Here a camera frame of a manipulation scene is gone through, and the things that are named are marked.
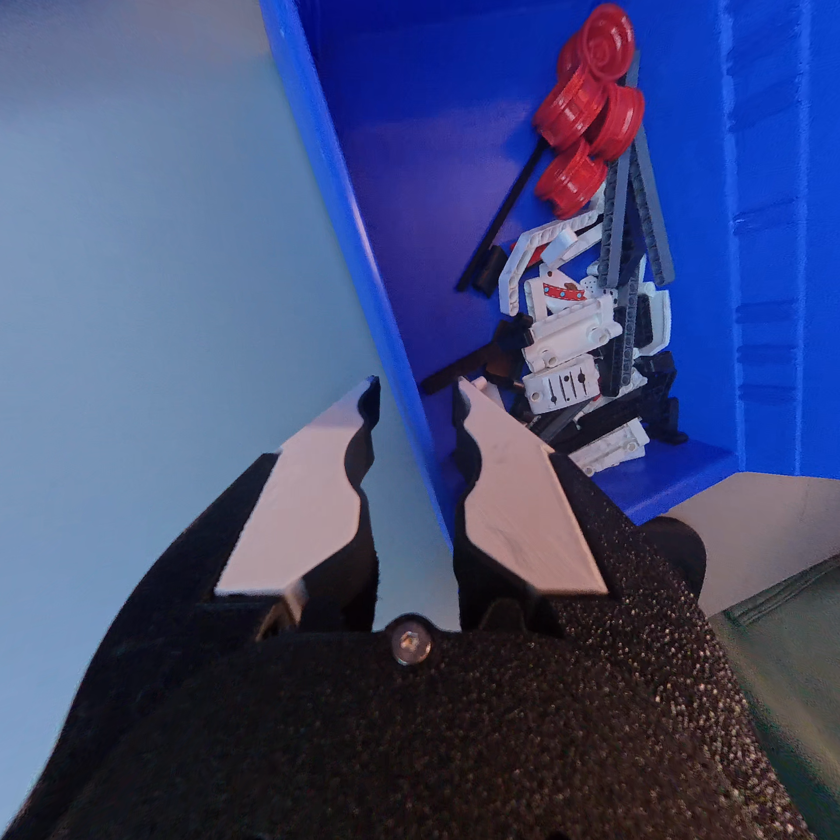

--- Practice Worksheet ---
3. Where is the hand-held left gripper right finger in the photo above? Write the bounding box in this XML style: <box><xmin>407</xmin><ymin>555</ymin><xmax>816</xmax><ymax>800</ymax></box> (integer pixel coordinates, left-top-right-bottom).
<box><xmin>452</xmin><ymin>378</ymin><xmax>610</xmax><ymax>614</ymax></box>

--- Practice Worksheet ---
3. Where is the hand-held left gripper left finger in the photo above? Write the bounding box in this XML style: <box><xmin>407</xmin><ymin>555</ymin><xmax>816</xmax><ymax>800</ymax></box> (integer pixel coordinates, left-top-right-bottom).
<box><xmin>214</xmin><ymin>377</ymin><xmax>383</xmax><ymax>620</ymax></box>

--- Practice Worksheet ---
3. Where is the blue storage bin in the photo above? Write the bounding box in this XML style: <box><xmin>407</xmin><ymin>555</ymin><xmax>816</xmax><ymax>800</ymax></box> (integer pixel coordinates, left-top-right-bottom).
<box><xmin>258</xmin><ymin>0</ymin><xmax>840</xmax><ymax>529</ymax></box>

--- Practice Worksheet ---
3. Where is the black toy connector piece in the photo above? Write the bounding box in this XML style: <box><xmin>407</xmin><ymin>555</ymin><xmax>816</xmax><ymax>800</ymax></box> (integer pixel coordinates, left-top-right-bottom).
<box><xmin>418</xmin><ymin>322</ymin><xmax>534</xmax><ymax>397</ymax></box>

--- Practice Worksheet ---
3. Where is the pile of white toy panels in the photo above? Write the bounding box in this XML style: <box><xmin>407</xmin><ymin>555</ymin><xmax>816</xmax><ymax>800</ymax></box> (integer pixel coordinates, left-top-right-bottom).
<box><xmin>495</xmin><ymin>197</ymin><xmax>674</xmax><ymax>477</ymax></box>

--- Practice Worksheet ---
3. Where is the person's torso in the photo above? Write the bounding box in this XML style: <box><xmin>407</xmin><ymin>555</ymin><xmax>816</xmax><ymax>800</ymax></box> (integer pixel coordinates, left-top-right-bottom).
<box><xmin>709</xmin><ymin>554</ymin><xmax>840</xmax><ymax>802</ymax></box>

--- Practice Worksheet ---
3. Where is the black toy axle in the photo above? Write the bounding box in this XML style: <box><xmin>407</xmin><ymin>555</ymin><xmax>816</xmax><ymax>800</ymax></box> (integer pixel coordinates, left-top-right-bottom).
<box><xmin>455</xmin><ymin>137</ymin><xmax>547</xmax><ymax>294</ymax></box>

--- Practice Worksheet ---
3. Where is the red toy wheel hub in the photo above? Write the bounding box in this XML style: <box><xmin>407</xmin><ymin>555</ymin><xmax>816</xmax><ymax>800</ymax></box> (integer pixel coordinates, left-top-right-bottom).
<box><xmin>535</xmin><ymin>142</ymin><xmax>609</xmax><ymax>219</ymax></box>
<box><xmin>586</xmin><ymin>84</ymin><xmax>648</xmax><ymax>162</ymax></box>
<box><xmin>579</xmin><ymin>3</ymin><xmax>639</xmax><ymax>82</ymax></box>
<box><xmin>533</xmin><ymin>66</ymin><xmax>605</xmax><ymax>148</ymax></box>

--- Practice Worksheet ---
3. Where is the black toy frame piece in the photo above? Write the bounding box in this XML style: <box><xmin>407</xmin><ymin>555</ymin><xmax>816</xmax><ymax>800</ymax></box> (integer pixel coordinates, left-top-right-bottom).
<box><xmin>525</xmin><ymin>352</ymin><xmax>691</xmax><ymax>450</ymax></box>

